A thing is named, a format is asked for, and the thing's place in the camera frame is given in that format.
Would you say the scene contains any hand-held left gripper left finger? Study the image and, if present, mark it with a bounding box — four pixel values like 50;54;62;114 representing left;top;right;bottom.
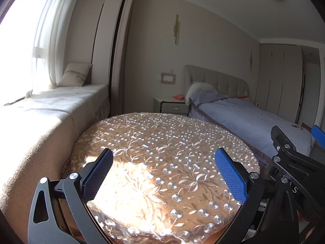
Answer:
27;147;113;244

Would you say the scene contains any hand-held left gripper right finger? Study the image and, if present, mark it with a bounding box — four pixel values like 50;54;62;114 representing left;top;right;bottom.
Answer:
214;147;267;244

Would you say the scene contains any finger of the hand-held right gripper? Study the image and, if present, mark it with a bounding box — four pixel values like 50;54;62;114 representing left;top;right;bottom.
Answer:
270;126;305;163
311;125;325;145

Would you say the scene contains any bed with blue-grey bedding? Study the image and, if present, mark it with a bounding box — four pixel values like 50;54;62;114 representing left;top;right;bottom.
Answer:
189;93;313;163

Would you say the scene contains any beige wardrobe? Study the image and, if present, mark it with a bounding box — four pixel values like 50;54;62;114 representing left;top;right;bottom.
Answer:
255;43;325;133

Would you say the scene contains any round table with embroidered cloth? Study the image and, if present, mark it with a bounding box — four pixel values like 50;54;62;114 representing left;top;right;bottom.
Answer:
61;112;261;243

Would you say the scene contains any beige padded headboard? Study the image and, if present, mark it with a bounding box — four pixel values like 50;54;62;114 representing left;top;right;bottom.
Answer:
184;65;249;101

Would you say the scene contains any beige window seat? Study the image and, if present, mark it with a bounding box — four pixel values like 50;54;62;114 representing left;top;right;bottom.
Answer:
0;84;111;209

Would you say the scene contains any white nightstand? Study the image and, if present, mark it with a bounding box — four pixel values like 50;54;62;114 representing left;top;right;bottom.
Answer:
153;95;190;116

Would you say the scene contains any grey bed pillow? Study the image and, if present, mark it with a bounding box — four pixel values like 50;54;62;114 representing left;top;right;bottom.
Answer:
185;82;218;106

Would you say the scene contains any beige cushion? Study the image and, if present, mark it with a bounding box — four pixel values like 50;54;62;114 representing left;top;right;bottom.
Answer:
58;62;93;87

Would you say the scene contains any white curtain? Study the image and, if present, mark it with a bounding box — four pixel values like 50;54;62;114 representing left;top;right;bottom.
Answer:
30;0;85;94

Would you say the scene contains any framed wall switch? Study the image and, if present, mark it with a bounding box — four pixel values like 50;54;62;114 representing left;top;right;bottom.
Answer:
157;72;176;84

